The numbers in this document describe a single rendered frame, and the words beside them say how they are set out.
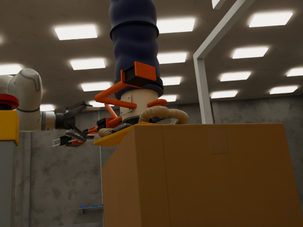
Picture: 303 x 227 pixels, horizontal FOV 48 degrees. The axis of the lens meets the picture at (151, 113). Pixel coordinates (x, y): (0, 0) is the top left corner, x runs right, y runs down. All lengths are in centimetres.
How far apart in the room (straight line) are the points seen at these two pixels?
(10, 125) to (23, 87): 68
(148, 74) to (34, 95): 56
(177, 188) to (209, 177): 8
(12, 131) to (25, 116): 74
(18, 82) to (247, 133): 96
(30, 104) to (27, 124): 10
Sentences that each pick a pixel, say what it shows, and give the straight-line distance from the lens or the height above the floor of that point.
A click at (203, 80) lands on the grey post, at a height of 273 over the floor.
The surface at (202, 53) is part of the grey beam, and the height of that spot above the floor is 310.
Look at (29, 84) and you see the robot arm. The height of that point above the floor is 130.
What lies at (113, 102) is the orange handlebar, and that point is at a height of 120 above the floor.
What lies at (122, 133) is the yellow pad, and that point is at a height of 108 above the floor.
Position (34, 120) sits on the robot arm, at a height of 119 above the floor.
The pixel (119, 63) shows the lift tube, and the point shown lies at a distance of 155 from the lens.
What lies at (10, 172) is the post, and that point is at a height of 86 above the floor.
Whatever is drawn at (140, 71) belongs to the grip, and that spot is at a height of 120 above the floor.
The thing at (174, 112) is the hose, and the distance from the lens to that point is 140.
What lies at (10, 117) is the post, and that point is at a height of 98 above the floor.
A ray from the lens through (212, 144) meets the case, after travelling 83.
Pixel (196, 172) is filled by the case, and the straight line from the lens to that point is 80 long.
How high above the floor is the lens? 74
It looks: 17 degrees up
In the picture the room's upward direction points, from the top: 5 degrees counter-clockwise
